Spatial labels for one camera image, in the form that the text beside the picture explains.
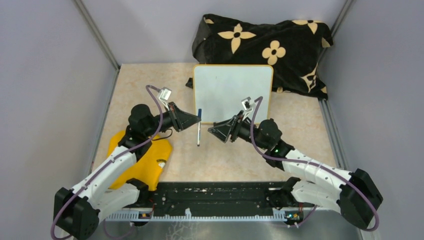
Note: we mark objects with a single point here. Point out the blue marker cap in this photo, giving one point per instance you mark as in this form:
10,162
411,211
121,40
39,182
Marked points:
199,114

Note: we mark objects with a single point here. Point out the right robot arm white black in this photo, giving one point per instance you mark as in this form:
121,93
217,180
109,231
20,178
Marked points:
352,194

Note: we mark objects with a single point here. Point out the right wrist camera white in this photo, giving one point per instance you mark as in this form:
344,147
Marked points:
248,105

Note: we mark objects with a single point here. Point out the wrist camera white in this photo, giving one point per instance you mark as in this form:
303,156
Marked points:
164,94
248,105

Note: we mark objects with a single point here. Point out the aluminium frame post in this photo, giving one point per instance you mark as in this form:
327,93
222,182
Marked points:
348,4
96,33

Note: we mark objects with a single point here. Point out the left aluminium frame post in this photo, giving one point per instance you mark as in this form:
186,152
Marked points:
96,33

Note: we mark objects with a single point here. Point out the black floral pillow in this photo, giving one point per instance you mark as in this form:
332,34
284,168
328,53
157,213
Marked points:
291,47

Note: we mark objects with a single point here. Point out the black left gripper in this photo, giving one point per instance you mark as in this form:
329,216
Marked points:
180,119

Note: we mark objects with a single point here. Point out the yellow cloth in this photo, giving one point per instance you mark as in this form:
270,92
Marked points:
150,167

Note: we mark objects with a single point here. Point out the right aluminium frame post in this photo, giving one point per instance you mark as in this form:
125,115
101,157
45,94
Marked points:
348,4

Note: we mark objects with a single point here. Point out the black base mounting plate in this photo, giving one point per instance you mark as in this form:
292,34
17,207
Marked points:
217,199

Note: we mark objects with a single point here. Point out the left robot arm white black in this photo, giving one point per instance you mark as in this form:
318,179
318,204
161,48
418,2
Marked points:
80,209

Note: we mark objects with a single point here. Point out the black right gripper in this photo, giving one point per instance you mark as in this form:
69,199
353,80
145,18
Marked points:
232,126

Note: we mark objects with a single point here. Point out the aluminium front rail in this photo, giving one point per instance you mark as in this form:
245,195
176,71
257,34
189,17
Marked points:
138,214

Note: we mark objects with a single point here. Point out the white whiteboard yellow frame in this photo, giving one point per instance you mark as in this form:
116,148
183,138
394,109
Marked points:
220,88

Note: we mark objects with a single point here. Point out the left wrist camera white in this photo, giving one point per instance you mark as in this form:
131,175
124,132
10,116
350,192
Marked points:
164,94

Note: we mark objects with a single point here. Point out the white marker pen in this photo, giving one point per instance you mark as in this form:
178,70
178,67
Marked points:
198,139

